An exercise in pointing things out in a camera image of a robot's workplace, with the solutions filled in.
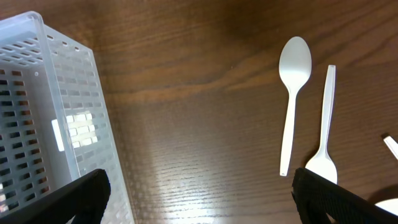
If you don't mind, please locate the white plastic utensil handle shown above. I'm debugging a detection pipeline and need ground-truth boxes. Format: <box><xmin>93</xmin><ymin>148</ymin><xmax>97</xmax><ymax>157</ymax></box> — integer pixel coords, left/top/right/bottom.
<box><xmin>305</xmin><ymin>65</ymin><xmax>338</xmax><ymax>184</ymax></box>

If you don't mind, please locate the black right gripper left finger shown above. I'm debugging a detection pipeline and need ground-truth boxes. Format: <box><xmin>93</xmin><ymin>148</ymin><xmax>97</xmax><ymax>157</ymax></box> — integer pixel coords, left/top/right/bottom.
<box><xmin>1</xmin><ymin>169</ymin><xmax>111</xmax><ymax>224</ymax></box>

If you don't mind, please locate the clear white plastic basket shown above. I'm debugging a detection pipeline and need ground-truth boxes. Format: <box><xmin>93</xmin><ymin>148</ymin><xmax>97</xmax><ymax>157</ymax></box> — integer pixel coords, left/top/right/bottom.
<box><xmin>1</xmin><ymin>11</ymin><xmax>134</xmax><ymax>223</ymax></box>

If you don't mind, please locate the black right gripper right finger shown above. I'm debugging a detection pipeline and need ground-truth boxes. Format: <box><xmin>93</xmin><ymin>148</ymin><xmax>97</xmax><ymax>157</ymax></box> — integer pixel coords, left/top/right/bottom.
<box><xmin>292</xmin><ymin>168</ymin><xmax>397</xmax><ymax>224</ymax></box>

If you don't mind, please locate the white plastic spoon bowl-down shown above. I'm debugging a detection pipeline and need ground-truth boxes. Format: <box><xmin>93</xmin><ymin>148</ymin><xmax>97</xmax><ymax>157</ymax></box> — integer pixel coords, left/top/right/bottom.
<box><xmin>279</xmin><ymin>36</ymin><xmax>312</xmax><ymax>177</ymax></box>

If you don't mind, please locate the white plastic spoon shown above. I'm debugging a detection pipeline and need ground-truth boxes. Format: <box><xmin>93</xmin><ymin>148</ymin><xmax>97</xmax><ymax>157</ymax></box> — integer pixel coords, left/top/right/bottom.
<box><xmin>375</xmin><ymin>198</ymin><xmax>398</xmax><ymax>216</ymax></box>
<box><xmin>383</xmin><ymin>136</ymin><xmax>398</xmax><ymax>159</ymax></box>

